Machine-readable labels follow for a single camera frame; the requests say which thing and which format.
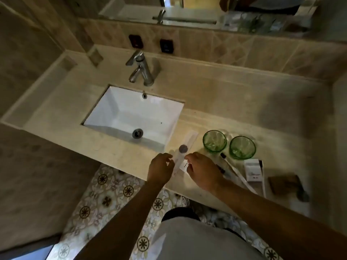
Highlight person's left hand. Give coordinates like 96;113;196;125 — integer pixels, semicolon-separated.
147;153;176;188

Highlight person's right hand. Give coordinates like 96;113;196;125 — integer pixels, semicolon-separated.
184;152;226;194

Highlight clear packet with black label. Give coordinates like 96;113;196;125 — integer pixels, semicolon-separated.
216;164;232;178

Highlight white hotel box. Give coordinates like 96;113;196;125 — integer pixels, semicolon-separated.
180;159;193;174
244;159;265;183

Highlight green glass cup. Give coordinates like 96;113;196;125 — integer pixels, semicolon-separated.
229;135;256;160
202;130;227;153

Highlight clear packet with round sticker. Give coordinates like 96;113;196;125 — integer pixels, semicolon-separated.
295;175;312;217
169;130;200;176

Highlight white sink basin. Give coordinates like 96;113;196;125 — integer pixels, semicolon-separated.
82;85;185;153

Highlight brown soap box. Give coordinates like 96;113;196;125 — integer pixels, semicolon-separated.
268;174;302;195

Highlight person's right forearm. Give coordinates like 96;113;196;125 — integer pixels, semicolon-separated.
213;180;347;260

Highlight person's left forearm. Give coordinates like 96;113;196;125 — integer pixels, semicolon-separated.
74;181;179;260

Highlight person's black shorts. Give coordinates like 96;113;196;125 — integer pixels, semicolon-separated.
161;207;201;222

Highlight person's white shirt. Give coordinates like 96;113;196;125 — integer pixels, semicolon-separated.
147;216;267;260

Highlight chrome faucet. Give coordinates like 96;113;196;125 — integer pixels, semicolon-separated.
125;50;155;87

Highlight black wall switch blue mark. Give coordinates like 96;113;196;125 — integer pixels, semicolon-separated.
159;39;175;54

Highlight black wall switch red mark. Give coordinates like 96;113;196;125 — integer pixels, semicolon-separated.
128;34;144;49

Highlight wall mirror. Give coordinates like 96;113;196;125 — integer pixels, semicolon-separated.
99;0;320;37

